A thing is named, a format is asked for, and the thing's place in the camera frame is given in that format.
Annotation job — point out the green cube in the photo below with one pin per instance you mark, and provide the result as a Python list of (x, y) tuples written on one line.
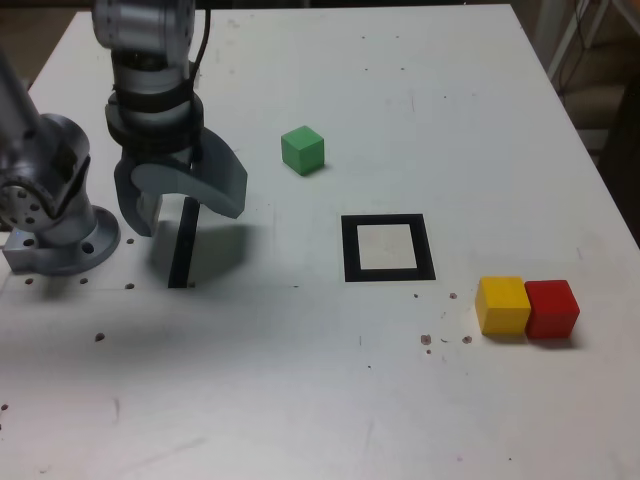
[(300, 150)]

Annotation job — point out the yellow cube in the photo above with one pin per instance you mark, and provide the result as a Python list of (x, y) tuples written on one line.
[(500, 305)]

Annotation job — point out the red cube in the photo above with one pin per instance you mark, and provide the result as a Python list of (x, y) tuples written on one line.
[(550, 310)]

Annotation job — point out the tan box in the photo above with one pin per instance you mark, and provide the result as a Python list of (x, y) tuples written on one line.
[(595, 105)]

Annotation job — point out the black tape square outline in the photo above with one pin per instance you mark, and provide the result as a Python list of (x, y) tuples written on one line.
[(350, 250)]

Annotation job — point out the white metal rack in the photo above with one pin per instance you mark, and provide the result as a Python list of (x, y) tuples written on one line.
[(562, 45)]

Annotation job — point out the dark furniture piece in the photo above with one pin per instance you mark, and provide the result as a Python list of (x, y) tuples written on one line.
[(625, 165)]

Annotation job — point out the black tape strip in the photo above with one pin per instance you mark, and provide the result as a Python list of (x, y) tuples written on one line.
[(182, 250)]

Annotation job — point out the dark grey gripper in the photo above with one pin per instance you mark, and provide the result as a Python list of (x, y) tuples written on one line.
[(182, 159)]

